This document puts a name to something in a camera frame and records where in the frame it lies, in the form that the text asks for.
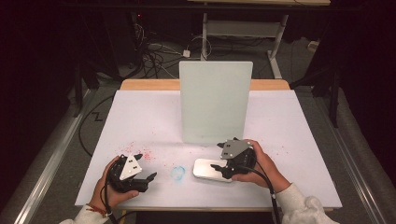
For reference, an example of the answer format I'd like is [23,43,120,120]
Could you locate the white whiteboard eraser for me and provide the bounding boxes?
[191,158,235,184]

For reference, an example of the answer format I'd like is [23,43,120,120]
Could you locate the white power strip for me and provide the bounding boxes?
[307,39,321,52]

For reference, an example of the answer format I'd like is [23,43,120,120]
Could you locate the left hand-held gripper black cable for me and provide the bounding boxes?
[100,160,121,224]

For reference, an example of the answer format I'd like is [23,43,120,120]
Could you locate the white metal desk frame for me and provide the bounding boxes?
[200,12,290,79]

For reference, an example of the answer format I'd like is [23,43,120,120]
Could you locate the hand-held gripper black cable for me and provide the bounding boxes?
[241,164,283,224]
[100,160,121,224]

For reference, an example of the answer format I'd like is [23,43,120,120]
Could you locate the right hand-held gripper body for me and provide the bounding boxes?
[219,138,259,180]

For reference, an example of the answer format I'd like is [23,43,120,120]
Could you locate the aluminium floor rail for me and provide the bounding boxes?
[12,88,98,224]
[311,90,389,224]

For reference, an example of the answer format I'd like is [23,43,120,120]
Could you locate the person's left hand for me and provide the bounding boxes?
[89,155,140,210]

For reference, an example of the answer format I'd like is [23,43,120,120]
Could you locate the person's right hand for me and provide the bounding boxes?
[232,139,292,194]

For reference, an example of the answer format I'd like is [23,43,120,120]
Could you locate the red string bracelet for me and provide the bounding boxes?
[86,203,109,217]

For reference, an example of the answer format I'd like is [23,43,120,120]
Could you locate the black floor cable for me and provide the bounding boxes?
[78,94,115,158]

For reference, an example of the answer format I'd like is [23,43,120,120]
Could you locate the white paper table cover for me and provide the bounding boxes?
[75,89,343,209]

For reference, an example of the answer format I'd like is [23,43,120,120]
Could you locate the right hand-held gripper black cable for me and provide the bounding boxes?
[241,164,283,224]

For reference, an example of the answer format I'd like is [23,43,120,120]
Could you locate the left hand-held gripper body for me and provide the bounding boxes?
[106,153,150,193]

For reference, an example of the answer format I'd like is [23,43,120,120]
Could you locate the tangle of floor cables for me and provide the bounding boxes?
[130,12,188,79]

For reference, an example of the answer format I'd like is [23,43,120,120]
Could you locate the black metal stand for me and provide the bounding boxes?
[290,66,341,129]
[72,59,94,119]

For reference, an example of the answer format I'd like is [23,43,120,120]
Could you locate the white whiteboard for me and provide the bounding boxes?
[178,61,254,146]

